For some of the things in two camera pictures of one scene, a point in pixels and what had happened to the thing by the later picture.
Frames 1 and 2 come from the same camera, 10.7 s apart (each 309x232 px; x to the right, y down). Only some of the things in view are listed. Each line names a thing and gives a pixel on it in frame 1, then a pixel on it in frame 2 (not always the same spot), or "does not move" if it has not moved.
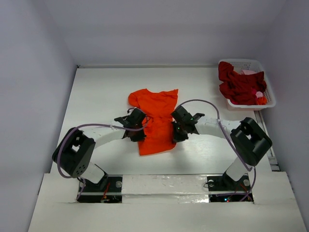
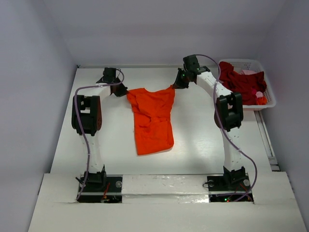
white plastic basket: (241, 64) does not move
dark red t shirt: (240, 89) does not move
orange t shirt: (158, 108) does not move
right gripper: (176, 136) -> (180, 80)
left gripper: (139, 138) -> (122, 91)
